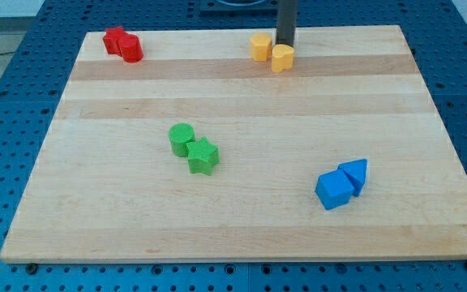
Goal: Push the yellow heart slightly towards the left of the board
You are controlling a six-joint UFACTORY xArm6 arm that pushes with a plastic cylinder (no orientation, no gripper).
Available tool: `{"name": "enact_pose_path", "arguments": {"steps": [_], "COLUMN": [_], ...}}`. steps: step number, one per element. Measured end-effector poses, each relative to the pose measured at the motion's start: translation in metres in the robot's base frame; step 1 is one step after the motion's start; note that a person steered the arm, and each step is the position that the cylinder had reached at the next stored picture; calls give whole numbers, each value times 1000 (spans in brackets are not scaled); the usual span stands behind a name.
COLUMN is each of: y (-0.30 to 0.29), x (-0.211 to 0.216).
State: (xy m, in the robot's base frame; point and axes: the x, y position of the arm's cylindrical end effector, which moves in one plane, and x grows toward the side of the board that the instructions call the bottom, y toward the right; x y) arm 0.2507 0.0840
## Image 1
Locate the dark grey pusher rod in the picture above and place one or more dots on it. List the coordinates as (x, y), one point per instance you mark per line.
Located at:
(286, 22)

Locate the yellow heart block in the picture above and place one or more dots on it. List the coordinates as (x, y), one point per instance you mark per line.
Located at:
(282, 58)

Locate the wooden board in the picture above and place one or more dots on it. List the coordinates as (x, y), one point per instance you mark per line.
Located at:
(107, 188)

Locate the yellow hexagon block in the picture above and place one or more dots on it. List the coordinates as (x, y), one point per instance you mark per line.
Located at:
(260, 47)

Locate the green cylinder block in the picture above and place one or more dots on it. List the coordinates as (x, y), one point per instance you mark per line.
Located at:
(180, 135)

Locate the green star block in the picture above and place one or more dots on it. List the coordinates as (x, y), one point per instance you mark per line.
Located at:
(202, 156)

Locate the red cylinder block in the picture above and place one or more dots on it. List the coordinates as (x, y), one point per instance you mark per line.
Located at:
(130, 48)

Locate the blue triangle block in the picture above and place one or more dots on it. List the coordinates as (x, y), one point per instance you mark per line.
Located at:
(356, 172)

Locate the blue cube block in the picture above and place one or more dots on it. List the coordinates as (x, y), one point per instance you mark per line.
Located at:
(334, 189)

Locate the red star block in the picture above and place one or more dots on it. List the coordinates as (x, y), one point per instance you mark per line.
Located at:
(111, 39)

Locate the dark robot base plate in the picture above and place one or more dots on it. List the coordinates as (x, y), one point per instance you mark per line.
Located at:
(208, 7)

